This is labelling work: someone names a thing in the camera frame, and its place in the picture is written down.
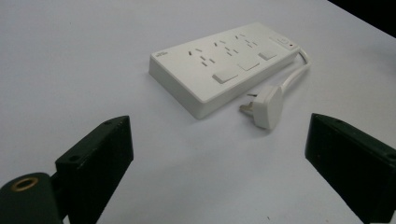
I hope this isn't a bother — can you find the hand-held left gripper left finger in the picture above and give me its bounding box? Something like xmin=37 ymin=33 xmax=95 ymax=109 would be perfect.
xmin=54 ymin=115 xmax=134 ymax=224

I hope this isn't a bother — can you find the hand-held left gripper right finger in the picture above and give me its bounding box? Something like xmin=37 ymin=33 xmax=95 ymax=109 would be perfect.
xmin=304 ymin=112 xmax=396 ymax=224

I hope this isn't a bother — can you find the white power strip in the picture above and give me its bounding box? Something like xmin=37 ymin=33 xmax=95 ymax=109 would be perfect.
xmin=148 ymin=21 xmax=302 ymax=120

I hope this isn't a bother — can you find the white power cable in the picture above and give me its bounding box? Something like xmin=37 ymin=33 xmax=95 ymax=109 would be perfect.
xmin=280 ymin=47 xmax=312 ymax=93

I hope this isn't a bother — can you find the white power plug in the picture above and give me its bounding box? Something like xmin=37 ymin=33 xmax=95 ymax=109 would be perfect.
xmin=238 ymin=85 xmax=284 ymax=131

